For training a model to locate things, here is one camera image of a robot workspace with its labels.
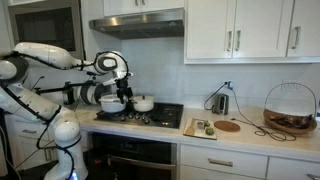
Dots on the green lime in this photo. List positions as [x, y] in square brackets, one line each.
[209, 131]

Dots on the white upper cabinets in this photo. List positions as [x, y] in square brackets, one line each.
[226, 31]

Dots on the wooden cutting board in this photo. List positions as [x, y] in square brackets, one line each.
[200, 133]

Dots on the built-in microwave oven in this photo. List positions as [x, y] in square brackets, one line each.
[52, 22]

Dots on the wicker basket with wire handle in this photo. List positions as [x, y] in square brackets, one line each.
[291, 107]

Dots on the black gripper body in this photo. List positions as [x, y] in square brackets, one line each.
[123, 89]

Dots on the round wooden trivet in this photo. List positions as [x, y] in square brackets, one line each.
[227, 126]

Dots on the wooden spatula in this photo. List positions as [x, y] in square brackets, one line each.
[190, 130]

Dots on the stainless electric kettle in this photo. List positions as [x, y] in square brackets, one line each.
[221, 105]

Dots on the black built-in oven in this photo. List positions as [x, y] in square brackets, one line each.
[115, 157]

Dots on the black gas cooktop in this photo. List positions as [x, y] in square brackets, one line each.
[166, 115]

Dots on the cream white saucepan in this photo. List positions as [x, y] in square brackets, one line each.
[143, 103]

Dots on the white dutch oven with lid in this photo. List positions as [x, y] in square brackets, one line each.
[111, 104]

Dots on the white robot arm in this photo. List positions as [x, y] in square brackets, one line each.
[16, 99]

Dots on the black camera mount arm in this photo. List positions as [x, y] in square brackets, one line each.
[67, 92]

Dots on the stainless range hood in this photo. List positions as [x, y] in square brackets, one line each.
[157, 24]

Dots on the small grey cup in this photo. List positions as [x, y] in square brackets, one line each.
[200, 125]

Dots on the wall power outlet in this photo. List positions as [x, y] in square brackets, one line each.
[229, 85]

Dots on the white lower drawers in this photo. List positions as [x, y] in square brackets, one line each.
[201, 163]

